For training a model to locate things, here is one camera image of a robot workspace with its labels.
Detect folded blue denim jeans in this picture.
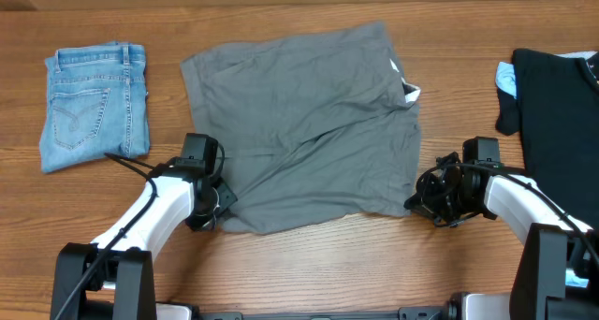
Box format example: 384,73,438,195
39,42,151,173

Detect grey cotton shorts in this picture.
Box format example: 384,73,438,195
181,22,421,234

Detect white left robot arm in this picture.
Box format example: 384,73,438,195
51,157,236,319

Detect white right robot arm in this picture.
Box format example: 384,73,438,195
404,152,598,320

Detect light blue garment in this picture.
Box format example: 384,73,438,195
495,51,597,99

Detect black t-shirt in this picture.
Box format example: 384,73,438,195
496,49,598,229

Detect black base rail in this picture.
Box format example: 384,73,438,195
156,301,461,320

